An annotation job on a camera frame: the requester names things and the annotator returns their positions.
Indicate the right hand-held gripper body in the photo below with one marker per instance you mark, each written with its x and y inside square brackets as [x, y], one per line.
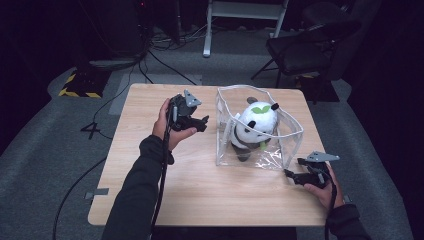
[318, 170]

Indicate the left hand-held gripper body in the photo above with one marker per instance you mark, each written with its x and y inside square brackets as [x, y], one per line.
[182, 111]

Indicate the clear plastic bag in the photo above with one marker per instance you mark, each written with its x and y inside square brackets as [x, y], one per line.
[286, 146]

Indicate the panda plush toy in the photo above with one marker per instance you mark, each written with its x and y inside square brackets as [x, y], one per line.
[256, 123]

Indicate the person's left hand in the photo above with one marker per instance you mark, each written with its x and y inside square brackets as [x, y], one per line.
[166, 130]

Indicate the person's right hand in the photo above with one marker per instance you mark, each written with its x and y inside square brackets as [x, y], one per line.
[328, 195]

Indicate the black tape floor mark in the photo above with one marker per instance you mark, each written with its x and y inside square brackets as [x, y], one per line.
[90, 129]

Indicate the yellow-black striped base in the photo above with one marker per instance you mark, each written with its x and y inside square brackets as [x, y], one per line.
[83, 85]

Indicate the dark equipment cabinet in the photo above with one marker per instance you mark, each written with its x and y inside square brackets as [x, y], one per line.
[113, 30]

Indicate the black chair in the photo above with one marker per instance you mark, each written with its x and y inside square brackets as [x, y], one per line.
[300, 50]

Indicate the grey tape strip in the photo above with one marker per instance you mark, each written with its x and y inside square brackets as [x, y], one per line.
[98, 192]

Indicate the white desk frame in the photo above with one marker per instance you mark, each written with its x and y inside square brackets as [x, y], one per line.
[241, 11]

